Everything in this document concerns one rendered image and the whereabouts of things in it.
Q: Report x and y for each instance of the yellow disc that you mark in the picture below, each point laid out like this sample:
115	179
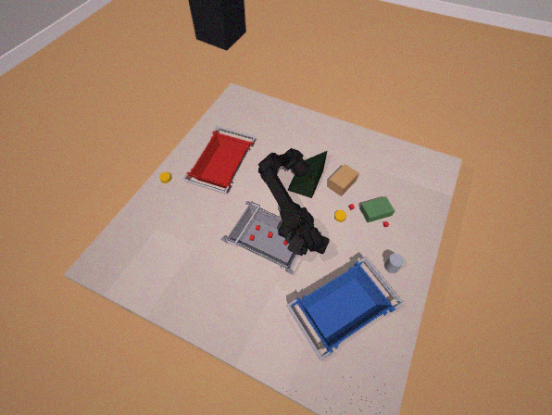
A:
340	215
164	177

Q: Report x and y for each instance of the green rectangular block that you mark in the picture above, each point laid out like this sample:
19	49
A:
376	209

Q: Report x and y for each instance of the tan rectangular block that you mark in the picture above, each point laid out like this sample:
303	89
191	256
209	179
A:
342	180

